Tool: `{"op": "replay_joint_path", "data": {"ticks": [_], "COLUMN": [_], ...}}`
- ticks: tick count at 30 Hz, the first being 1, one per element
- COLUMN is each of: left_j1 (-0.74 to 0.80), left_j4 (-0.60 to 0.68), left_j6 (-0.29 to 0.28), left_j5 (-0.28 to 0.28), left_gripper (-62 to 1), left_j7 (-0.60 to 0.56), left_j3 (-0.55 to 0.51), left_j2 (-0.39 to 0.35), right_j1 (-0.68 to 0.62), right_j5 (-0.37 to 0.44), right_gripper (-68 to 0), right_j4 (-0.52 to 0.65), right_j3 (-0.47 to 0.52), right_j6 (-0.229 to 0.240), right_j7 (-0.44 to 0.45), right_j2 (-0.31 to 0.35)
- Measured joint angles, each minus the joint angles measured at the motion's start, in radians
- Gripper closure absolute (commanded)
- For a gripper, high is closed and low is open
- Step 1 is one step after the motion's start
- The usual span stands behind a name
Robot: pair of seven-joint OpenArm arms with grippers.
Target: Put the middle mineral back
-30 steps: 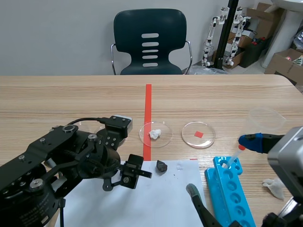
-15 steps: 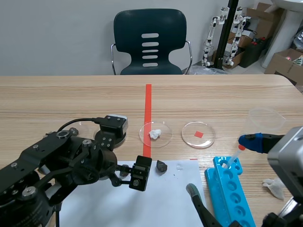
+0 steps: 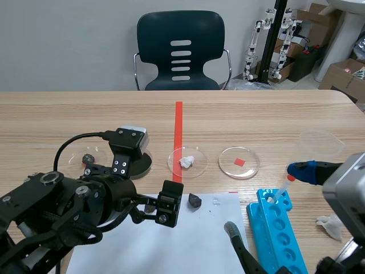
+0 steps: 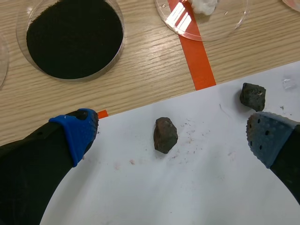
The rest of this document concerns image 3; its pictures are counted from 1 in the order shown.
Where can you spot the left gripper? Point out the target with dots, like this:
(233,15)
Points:
(114,194)

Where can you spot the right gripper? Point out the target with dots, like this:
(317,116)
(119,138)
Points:
(339,266)

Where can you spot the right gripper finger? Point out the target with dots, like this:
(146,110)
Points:
(303,172)

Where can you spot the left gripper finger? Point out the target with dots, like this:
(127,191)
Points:
(241,248)

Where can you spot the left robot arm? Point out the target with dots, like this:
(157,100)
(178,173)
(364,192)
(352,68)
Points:
(34,217)

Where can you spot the small dark stone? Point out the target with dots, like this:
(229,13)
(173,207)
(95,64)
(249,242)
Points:
(149,208)
(88,158)
(194,201)

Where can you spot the clear plastic beaker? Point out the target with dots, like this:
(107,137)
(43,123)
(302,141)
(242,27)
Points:
(319,145)

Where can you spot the turquoise rack with round holes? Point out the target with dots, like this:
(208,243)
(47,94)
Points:
(268,228)

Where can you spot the white sheet of paper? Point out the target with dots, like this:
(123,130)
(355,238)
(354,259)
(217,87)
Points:
(171,245)

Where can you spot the crumpled white lump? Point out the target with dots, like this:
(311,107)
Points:
(330,227)

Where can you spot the clear glass dish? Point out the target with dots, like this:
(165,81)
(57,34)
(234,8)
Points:
(97,151)
(245,169)
(196,171)

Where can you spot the glass dish with black powder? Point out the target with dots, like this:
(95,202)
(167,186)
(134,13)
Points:
(142,167)

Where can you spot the brown cardboard box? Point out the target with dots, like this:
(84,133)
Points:
(342,78)

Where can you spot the black plastic canister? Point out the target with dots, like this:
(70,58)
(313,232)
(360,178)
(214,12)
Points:
(306,64)

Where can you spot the dark blue chair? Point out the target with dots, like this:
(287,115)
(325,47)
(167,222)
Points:
(159,42)

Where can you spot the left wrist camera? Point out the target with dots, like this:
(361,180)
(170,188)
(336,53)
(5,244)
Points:
(129,141)

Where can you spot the black metal post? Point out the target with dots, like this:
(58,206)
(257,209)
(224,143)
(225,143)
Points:
(272,42)

